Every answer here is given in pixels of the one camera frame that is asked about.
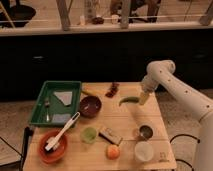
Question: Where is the white brush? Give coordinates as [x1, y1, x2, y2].
[45, 112, 80, 151]

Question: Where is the grey cloth piece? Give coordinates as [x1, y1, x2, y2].
[54, 91, 72, 106]

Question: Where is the metal fork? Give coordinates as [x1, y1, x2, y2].
[44, 98, 50, 122]

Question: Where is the yellow stick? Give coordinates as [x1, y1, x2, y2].
[81, 90, 96, 96]

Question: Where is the orange bowl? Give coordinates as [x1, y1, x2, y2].
[37, 129, 69, 164]

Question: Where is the green plastic tray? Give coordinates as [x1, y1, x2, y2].
[29, 81, 81, 127]

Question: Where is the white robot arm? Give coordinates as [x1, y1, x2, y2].
[139, 60, 213, 171]

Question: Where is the dark red bowl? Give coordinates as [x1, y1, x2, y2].
[79, 96, 102, 118]

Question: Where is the small green cup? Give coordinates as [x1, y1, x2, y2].
[80, 127, 97, 144]

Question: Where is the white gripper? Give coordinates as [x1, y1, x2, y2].
[139, 75, 159, 105]

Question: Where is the white cup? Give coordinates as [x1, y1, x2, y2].
[134, 141, 154, 162]

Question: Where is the orange fruit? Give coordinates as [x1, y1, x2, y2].
[106, 145, 120, 160]

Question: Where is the dark metal cup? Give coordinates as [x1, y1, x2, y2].
[138, 125, 153, 141]

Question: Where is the brown rectangular block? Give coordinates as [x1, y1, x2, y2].
[99, 127, 123, 145]

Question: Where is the black cable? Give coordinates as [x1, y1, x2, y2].
[169, 133, 202, 171]

